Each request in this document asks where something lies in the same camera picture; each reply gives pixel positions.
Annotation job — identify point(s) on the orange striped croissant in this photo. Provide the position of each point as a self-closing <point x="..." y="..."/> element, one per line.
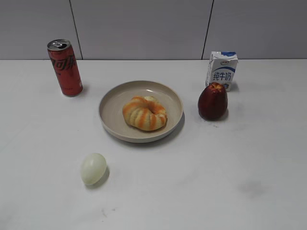
<point x="145" y="113"/>

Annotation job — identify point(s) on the pale white egg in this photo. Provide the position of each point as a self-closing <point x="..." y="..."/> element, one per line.
<point x="93" y="168"/>

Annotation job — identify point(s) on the beige round plate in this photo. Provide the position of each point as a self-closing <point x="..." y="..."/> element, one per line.
<point x="112" y="119"/>

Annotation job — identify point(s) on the white blue milk carton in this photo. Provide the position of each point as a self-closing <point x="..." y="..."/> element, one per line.
<point x="221" y="68"/>

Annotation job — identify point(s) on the dark red wax apple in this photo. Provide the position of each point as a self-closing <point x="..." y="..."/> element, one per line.
<point x="213" y="102"/>

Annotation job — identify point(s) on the red cola can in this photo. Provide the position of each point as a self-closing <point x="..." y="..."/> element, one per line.
<point x="64" y="63"/>

